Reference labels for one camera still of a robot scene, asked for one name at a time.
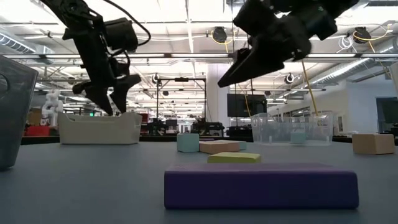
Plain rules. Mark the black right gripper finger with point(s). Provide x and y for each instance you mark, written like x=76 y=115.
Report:
x=252 y=67
x=240 y=54

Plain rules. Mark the clear plastic bin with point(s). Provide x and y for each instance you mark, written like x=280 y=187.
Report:
x=280 y=130

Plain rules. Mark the black monitor screen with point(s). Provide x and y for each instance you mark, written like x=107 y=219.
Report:
x=245 y=105

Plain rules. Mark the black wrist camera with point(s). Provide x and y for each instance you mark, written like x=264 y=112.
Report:
x=321 y=25
x=121 y=34

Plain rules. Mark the black metal frame rig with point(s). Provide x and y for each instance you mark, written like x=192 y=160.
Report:
x=182 y=79

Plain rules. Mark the black background equipment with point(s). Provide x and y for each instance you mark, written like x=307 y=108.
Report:
x=206 y=127

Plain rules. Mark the tan foam block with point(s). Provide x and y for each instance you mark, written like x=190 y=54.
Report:
x=373 y=144
x=219 y=147

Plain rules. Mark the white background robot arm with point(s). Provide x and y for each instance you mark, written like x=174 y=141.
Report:
x=53 y=105

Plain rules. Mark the long ceiling light bar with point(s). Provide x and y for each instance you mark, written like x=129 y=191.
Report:
x=186 y=55

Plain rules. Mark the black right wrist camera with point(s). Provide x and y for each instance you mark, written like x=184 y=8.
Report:
x=321 y=25

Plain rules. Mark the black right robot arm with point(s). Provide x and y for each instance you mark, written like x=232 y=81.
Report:
x=342 y=6

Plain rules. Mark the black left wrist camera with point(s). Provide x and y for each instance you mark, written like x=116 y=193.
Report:
x=121 y=34

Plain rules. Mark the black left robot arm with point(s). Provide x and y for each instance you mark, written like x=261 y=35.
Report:
x=68 y=9

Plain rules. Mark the white plastic bin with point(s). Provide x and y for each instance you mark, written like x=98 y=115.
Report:
x=99 y=130

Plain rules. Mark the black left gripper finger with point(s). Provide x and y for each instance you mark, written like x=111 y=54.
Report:
x=122 y=88
x=96 y=93

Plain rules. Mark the yellow-green foam block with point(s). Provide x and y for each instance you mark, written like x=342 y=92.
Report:
x=234 y=158

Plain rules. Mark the black table edge rail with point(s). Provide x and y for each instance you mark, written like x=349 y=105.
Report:
x=161 y=138

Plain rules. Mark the red box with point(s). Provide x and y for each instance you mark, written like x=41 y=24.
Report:
x=36 y=131

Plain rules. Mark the white building pillar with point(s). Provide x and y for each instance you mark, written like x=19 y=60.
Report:
x=217 y=102

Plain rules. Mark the grey translucent plastic bin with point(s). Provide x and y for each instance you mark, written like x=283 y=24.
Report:
x=15 y=118

